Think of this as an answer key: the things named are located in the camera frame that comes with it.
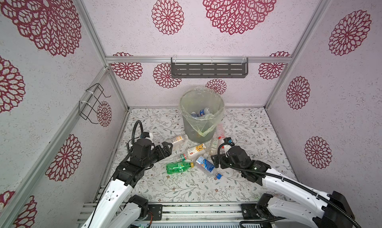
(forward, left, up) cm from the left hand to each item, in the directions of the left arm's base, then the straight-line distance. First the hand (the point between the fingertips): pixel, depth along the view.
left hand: (166, 150), depth 75 cm
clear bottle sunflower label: (+7, -16, -13) cm, 22 cm away
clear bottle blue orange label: (-4, -23, -13) cm, 27 cm away
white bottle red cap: (+22, -33, -14) cm, 42 cm away
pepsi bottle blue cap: (+32, -22, -6) cm, 40 cm away
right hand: (+1, -27, -6) cm, 27 cm away
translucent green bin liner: (+33, -21, -2) cm, 39 cm away
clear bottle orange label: (+17, -5, -15) cm, 23 cm away
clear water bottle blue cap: (+33, -15, -9) cm, 38 cm away
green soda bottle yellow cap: (-3, -6, -14) cm, 15 cm away
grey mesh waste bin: (+17, -14, -9) cm, 23 cm away
